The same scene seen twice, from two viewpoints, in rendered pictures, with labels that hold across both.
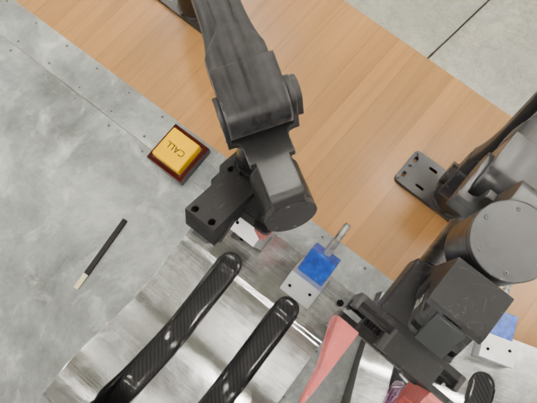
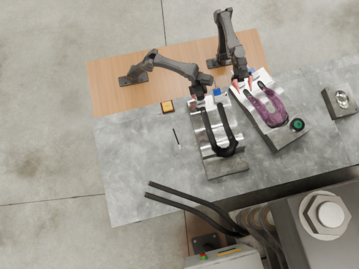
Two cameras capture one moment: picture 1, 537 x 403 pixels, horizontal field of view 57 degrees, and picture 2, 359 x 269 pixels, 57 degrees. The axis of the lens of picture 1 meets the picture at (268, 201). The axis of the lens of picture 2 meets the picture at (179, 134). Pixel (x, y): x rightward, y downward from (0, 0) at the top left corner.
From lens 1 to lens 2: 1.37 m
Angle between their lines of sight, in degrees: 13
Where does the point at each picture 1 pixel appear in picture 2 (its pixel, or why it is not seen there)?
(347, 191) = not seen: hidden behind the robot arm
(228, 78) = (187, 71)
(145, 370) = (211, 137)
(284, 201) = (210, 79)
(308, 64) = not seen: hidden behind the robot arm
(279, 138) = (199, 73)
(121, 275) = (185, 137)
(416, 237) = (223, 74)
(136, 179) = (165, 120)
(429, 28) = (156, 31)
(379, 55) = (178, 50)
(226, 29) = (180, 65)
